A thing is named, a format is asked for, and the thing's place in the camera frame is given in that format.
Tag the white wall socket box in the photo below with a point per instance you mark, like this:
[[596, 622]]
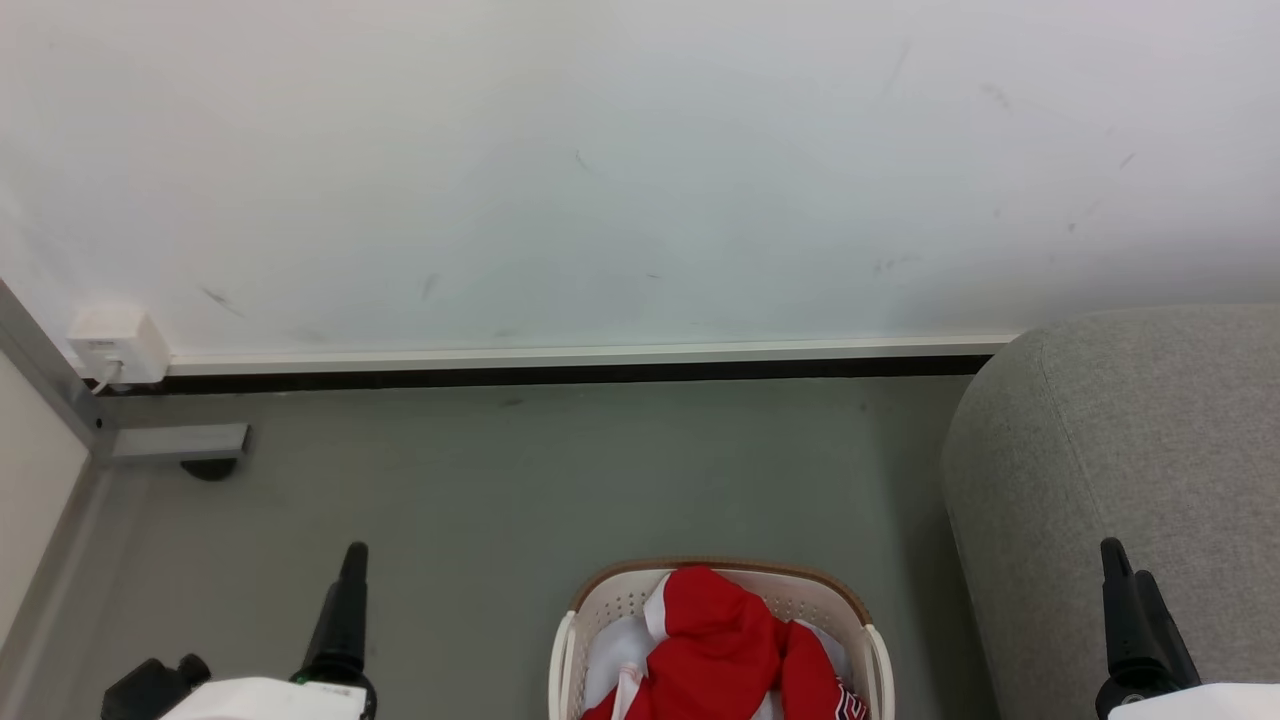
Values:
[[115, 338]]

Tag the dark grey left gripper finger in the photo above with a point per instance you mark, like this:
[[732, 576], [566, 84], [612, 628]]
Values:
[[342, 620]]

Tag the black baseboard strip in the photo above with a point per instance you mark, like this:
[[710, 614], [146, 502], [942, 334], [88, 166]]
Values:
[[600, 374]]

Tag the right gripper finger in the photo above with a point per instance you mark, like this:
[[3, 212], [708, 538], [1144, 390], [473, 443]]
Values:
[[1160, 635], [1118, 620]]

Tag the black round foot pad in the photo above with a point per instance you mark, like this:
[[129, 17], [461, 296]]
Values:
[[208, 469]]

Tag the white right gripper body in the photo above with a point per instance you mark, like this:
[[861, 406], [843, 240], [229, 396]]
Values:
[[1200, 703]]

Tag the white baseboard strip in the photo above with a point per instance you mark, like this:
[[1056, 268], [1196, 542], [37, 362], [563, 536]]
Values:
[[600, 355]]

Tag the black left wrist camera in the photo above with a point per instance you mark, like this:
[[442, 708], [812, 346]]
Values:
[[150, 692]]

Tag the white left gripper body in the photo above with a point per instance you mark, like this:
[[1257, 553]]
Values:
[[270, 700]]

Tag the grey metal frame foot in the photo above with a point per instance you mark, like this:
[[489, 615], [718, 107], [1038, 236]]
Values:
[[180, 441]]

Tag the grey fabric sofa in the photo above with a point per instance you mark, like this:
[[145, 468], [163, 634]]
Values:
[[1120, 440]]

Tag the cream plastic laundry basket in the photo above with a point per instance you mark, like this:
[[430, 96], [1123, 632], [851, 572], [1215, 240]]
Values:
[[620, 600]]

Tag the grey metal partition frame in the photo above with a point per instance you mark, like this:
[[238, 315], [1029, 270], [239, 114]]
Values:
[[50, 382]]

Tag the red jersey with black letters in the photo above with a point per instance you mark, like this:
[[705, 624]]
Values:
[[715, 640]]

